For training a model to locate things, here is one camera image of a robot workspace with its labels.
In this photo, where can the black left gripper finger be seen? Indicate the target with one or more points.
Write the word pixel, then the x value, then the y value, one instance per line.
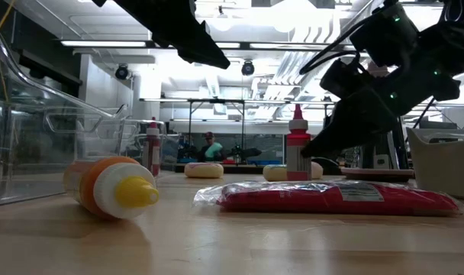
pixel 194 46

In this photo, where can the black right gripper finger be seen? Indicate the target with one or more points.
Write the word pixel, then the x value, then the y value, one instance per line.
pixel 354 122

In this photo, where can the red colouring bottle pink cap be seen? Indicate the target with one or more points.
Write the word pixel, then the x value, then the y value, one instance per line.
pixel 297 168

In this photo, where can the red packet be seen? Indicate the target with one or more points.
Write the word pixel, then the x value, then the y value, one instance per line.
pixel 312 200

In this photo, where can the teal frosted toy donut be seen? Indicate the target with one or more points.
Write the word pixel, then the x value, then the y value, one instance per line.
pixel 274 173

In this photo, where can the pink frosted toy donut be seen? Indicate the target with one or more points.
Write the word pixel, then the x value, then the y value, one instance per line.
pixel 203 170

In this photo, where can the orange bottle with yellow tip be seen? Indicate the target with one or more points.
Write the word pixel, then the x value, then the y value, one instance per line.
pixel 102 187

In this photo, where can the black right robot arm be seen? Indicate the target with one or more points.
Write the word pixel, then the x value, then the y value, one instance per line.
pixel 388 34

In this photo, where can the black overhead light beam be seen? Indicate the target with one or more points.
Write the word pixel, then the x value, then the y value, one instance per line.
pixel 244 45

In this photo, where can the black ceiling spotlight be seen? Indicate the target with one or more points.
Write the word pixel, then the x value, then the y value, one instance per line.
pixel 121 72
pixel 248 68

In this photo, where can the white plastic bin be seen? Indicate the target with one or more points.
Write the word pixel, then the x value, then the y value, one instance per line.
pixel 445 172

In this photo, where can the person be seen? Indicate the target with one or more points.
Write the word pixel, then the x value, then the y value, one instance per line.
pixel 211 151

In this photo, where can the clear plastic bin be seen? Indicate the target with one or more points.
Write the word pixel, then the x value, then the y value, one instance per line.
pixel 45 153
pixel 134 160

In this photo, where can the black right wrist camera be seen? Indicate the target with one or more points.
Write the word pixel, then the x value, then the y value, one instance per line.
pixel 342 78

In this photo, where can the black curved bracket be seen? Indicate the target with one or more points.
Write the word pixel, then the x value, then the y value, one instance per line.
pixel 329 165

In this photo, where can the black background workstation frame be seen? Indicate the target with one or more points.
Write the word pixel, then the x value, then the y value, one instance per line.
pixel 216 101

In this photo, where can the black table frame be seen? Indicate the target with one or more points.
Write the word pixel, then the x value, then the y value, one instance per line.
pixel 239 169

